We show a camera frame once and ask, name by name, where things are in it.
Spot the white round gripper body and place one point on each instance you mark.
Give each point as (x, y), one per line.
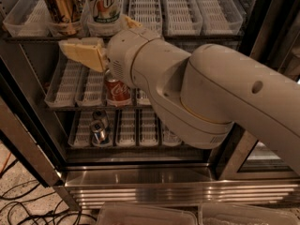
(121, 54)

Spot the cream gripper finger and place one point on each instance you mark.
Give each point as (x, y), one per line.
(89, 51)
(130, 23)

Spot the white green 7up can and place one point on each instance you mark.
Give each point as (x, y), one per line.
(104, 11)

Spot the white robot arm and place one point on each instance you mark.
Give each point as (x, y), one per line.
(200, 95)

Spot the front red cola can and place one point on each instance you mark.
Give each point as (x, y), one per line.
(116, 90)

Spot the gold brown soda can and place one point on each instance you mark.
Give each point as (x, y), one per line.
(65, 13)

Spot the rear silver blue can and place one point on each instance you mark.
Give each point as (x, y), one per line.
(101, 116)

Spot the silver blue can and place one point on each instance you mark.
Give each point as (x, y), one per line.
(99, 132)
(101, 116)

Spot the top shelf far-left tray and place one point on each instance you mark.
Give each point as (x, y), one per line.
(27, 19)

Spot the front silver blue can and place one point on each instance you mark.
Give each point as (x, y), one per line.
(99, 132)

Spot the stainless steel fridge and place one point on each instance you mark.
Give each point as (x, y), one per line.
(239, 171)

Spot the left clear plastic bin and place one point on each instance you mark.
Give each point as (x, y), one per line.
(121, 213)

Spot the clear plastic bin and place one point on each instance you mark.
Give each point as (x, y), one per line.
(121, 213)
(218, 213)

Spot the right clear plastic bin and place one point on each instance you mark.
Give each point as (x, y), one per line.
(218, 213)

